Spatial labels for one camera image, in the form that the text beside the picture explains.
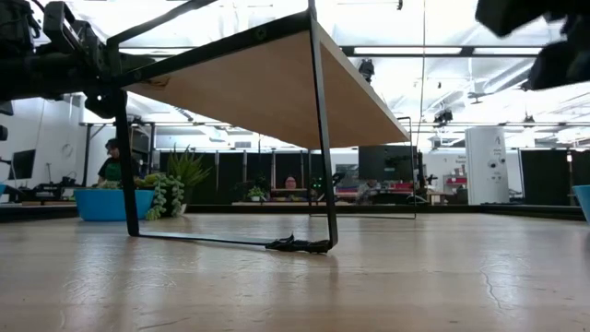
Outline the white cylindrical column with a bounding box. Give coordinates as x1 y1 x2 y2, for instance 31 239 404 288
464 125 511 206

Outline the trailing succulent in pot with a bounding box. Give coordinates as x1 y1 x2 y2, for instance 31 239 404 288
136 172 188 221

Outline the black overhead camera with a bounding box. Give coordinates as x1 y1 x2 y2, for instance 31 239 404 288
358 58 376 85

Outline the black tape wad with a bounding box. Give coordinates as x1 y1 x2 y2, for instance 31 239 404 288
265 233 334 255

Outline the spiky green plant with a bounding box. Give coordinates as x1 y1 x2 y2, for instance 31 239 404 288
165 143 213 207

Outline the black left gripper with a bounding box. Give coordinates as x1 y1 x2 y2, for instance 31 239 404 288
0 0 158 120

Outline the black ceiling spotlight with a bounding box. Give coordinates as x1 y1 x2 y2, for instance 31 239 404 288
432 108 454 126

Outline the dark wall monitor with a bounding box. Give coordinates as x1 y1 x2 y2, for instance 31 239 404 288
7 148 38 182

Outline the wood shelf riser black frame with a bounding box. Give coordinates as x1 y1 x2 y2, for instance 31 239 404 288
105 0 418 255

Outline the black monitor back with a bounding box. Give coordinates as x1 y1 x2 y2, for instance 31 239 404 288
358 145 419 184

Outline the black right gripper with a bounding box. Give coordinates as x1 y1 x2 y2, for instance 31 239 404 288
474 0 590 92

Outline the small potted plant white pot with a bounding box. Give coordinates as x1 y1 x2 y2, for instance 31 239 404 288
246 184 267 203

